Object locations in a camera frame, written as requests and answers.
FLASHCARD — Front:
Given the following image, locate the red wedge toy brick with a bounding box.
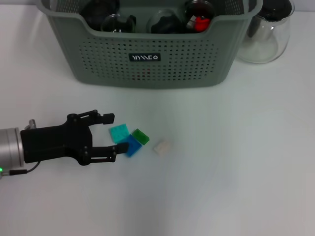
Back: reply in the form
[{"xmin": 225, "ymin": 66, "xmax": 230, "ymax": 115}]
[{"xmin": 194, "ymin": 17, "xmax": 211, "ymax": 32}]

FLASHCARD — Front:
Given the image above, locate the green toy brick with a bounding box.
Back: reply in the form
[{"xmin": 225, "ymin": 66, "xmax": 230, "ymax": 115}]
[{"xmin": 131, "ymin": 128, "xmax": 150, "ymax": 146}]

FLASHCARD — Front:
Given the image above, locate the left arm cable with connector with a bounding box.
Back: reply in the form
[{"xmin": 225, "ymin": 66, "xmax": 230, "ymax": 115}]
[{"xmin": 0, "ymin": 119, "xmax": 40, "ymax": 179}]

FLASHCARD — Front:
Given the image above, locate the grey-green perforated storage bin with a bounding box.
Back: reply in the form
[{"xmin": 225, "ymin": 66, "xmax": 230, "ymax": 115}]
[{"xmin": 36, "ymin": 0, "xmax": 263, "ymax": 89}]

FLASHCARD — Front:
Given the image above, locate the glass teacup black sleeve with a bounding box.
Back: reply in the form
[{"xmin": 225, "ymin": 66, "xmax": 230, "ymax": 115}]
[
  {"xmin": 183, "ymin": 0, "xmax": 215, "ymax": 33},
  {"xmin": 100, "ymin": 14, "xmax": 137, "ymax": 34},
  {"xmin": 145, "ymin": 9, "xmax": 184, "ymax": 34}
]

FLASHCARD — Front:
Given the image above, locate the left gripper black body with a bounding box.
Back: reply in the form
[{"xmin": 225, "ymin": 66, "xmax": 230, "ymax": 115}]
[{"xmin": 20, "ymin": 113, "xmax": 94, "ymax": 166}]

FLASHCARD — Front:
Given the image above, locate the cyan translucent toy brick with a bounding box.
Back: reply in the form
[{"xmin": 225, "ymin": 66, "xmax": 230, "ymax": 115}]
[{"xmin": 109, "ymin": 123, "xmax": 130, "ymax": 145}]

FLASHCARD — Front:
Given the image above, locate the glass carafe with black lid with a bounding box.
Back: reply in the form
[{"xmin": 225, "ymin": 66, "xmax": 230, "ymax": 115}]
[{"xmin": 236, "ymin": 0, "xmax": 295, "ymax": 64}]

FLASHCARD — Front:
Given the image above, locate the blue translucent toy brick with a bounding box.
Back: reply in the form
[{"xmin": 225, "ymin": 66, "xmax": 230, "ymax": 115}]
[{"xmin": 120, "ymin": 135, "xmax": 143, "ymax": 158}]

